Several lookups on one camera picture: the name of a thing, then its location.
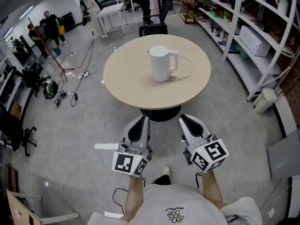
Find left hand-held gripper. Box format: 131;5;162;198
112;115;153;179

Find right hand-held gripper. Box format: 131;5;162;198
179;113;229;173

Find person's left forearm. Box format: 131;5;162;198
123;175;145;223

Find black office chair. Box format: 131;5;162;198
0;104;38;158
21;64;52;98
138;0;172;38

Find small white table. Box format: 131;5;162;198
97;3;129;39

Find white metal shelving unit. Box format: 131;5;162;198
191;0;300;102

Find white appliance with handle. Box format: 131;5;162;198
274;0;290;18

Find red tripod stand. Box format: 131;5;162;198
27;16;76;82

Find white microwave oven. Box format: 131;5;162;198
239;25;272;57

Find black power adapter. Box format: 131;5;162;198
70;92;80;107

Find person's black shorts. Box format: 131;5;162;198
150;174;172;186

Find pink hanging garment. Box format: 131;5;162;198
149;0;163;23

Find grey cabinet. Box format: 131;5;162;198
266;128;300;180

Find white flower print shirt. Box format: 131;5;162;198
87;183;263;225

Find white electric kettle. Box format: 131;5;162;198
147;45;179;82

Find person's right forearm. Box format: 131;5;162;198
200;171;226;211

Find white trash bin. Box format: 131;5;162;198
252;88;278;114

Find wooden trolley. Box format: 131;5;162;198
180;0;197;24

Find round wooden table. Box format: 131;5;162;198
103;34;211;123

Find white paper sheet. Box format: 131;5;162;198
94;142;120;151

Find white floor cable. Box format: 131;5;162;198
70;91;129;193

